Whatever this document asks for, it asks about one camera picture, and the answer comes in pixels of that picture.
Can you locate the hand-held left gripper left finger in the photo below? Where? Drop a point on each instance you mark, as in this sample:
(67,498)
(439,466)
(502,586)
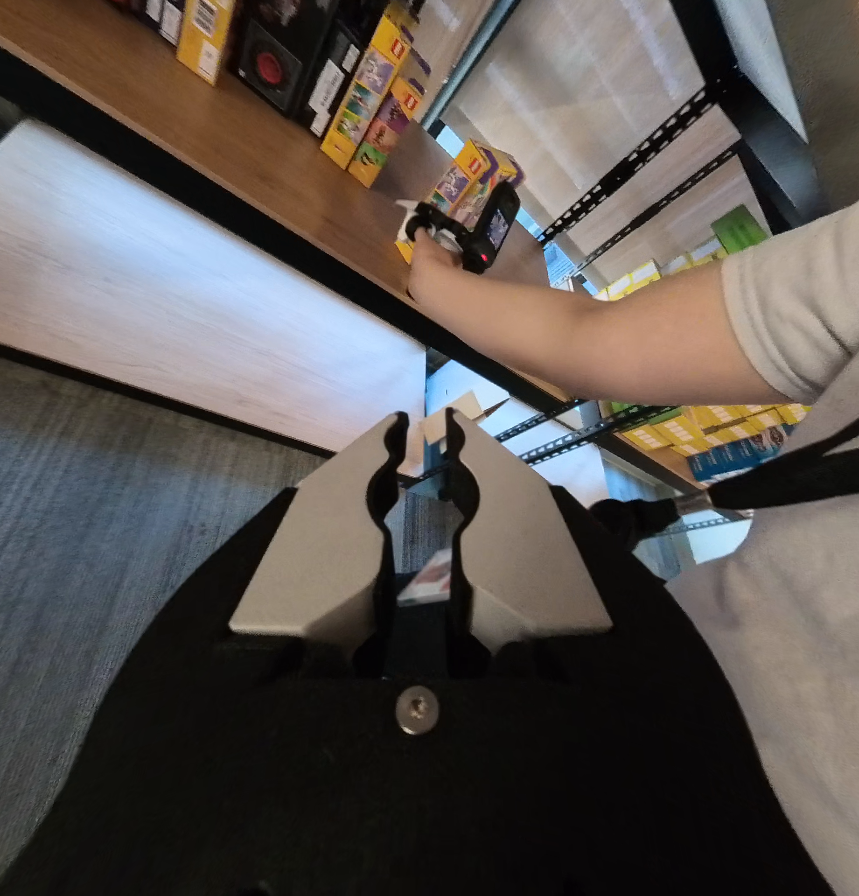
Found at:
(324,553)

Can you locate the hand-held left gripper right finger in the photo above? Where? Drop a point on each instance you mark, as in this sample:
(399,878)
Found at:
(530,553)

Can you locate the person's right forearm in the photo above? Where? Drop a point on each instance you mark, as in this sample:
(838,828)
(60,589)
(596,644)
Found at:
(597,336)

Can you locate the person's right hand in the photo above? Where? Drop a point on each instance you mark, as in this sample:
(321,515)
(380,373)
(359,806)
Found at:
(432,269)

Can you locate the black badge reel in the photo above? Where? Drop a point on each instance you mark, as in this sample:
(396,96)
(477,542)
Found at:
(632,518)

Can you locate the stack of yellow boxes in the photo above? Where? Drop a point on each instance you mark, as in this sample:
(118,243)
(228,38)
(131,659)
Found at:
(646,280)

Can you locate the translucent plastic sheet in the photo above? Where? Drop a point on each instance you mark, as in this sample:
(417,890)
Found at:
(583,84)

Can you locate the black box white label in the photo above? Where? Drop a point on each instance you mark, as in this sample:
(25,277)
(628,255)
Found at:
(331,81)

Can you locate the row of yellow cartons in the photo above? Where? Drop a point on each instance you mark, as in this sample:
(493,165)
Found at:
(709,420)

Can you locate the blue box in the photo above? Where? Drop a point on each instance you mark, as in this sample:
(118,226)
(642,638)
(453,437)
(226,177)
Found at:
(740,462)

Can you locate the green box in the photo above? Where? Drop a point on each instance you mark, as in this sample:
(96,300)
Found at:
(737,227)

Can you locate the black toy box red wheel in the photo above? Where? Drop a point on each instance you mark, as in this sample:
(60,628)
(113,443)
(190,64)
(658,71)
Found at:
(275,49)

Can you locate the white shirt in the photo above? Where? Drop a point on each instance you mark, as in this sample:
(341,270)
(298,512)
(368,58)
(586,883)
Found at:
(807,294)

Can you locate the yellow box barcode label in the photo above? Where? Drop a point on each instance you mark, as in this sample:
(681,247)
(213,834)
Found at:
(206,35)

